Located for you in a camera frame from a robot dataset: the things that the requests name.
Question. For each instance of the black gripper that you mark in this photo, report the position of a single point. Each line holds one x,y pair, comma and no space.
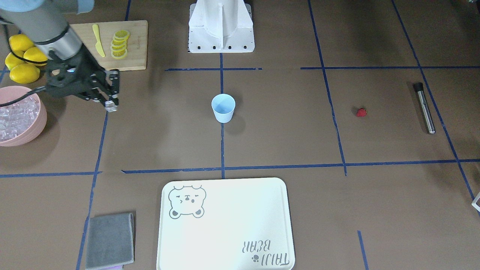
91,68

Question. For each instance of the red strawberry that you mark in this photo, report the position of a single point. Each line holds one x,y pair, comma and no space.
361,112

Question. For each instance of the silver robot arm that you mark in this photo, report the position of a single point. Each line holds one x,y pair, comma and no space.
43,21

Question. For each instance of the pile of ice cubes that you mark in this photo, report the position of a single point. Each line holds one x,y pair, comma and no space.
18,117

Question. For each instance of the light blue plastic cup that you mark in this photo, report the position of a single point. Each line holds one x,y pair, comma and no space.
223,106

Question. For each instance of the white cup rack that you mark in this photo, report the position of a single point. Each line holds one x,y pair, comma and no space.
475,202

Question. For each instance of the lemon slice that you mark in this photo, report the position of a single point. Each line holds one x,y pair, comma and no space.
118,48
121,35
117,55
118,43

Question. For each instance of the bamboo cutting board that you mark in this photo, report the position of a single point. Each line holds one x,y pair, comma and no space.
136,57

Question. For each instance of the yellow plastic knife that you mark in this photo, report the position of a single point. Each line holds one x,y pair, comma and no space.
98,44

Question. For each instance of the whole yellow lemon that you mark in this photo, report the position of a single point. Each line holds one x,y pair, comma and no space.
25,73
12,60
35,56
20,42

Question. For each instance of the pink bowl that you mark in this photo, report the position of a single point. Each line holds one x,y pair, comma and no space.
19,93

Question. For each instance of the grey folded cloth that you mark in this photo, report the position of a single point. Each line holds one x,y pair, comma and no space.
110,242

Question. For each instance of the cream bear serving tray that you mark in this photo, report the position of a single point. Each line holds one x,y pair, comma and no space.
225,224

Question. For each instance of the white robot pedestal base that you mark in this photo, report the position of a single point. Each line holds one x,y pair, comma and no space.
220,26

